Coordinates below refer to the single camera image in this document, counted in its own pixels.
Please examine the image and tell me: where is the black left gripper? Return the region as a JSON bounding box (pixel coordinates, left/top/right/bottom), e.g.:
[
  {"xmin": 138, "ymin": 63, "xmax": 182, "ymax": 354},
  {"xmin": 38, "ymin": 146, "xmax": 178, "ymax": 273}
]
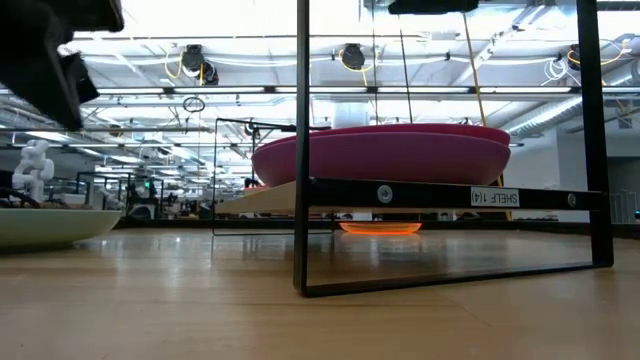
[{"xmin": 0, "ymin": 0, "xmax": 125, "ymax": 132}]

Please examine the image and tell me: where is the large teal plate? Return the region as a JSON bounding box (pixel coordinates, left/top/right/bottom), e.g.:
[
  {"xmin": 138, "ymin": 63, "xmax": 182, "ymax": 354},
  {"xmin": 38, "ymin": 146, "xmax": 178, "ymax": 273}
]
[{"xmin": 0, "ymin": 208, "xmax": 123, "ymax": 250}]

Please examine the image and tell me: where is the large magenta plate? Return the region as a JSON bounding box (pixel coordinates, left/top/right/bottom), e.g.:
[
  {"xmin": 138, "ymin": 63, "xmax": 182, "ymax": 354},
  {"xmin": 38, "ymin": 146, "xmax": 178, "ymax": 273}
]
[{"xmin": 264, "ymin": 123, "xmax": 512, "ymax": 147}]

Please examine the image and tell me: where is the large purple plate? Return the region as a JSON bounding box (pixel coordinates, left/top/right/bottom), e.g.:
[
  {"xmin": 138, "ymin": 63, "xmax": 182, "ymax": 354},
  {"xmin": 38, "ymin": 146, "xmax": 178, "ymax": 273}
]
[{"xmin": 251, "ymin": 132, "xmax": 512, "ymax": 188}]

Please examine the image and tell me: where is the small orange transparent plate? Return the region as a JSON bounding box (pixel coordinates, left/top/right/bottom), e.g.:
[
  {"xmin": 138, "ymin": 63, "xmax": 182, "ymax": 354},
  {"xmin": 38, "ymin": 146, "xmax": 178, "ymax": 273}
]
[{"xmin": 338, "ymin": 221, "xmax": 423, "ymax": 236}]

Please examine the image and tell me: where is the white robot figure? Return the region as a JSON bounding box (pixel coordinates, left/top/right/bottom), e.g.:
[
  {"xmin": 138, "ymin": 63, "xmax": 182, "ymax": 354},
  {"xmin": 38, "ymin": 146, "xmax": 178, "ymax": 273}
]
[{"xmin": 10, "ymin": 139, "xmax": 55, "ymax": 204}]

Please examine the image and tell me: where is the black ceiling cable reel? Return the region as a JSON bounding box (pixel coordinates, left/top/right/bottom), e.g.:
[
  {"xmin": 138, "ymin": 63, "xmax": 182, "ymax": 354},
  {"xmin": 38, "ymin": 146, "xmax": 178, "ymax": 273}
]
[
  {"xmin": 179, "ymin": 43, "xmax": 221, "ymax": 86},
  {"xmin": 339, "ymin": 43, "xmax": 369, "ymax": 72},
  {"xmin": 567, "ymin": 43, "xmax": 584, "ymax": 71}
]

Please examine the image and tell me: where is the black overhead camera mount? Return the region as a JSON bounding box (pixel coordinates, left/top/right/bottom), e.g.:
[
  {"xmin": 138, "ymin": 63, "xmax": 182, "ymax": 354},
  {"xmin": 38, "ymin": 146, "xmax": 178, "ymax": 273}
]
[{"xmin": 388, "ymin": 0, "xmax": 480, "ymax": 15}]

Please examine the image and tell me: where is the yellow cable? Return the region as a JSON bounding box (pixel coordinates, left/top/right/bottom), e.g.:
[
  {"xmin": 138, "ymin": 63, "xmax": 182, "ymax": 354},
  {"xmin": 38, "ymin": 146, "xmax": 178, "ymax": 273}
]
[{"xmin": 460, "ymin": 12, "xmax": 514, "ymax": 222}]

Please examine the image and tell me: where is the wooden shelf with black frame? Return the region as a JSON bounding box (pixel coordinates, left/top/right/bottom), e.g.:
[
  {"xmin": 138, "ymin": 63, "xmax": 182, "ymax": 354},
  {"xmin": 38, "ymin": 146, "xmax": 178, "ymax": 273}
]
[{"xmin": 212, "ymin": 0, "xmax": 615, "ymax": 299}]

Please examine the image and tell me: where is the black metal table frame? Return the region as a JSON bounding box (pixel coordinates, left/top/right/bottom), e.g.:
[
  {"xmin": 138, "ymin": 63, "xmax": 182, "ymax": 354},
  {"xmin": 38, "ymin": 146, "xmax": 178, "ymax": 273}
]
[{"xmin": 114, "ymin": 217, "xmax": 640, "ymax": 240}]

